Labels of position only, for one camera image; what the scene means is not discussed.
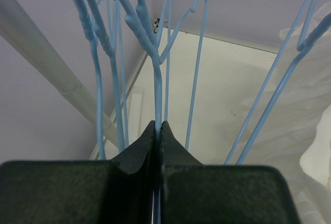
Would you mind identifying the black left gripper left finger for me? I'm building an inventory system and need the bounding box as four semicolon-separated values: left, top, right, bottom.
1;121;155;223

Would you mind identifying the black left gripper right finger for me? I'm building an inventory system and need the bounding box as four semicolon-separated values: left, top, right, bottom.
160;122;300;223

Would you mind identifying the light blue skirt hanger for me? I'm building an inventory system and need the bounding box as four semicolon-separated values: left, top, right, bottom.
224;0;330;165

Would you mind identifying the white hanging skirt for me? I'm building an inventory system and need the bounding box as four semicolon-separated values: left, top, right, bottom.
240;3;331;224

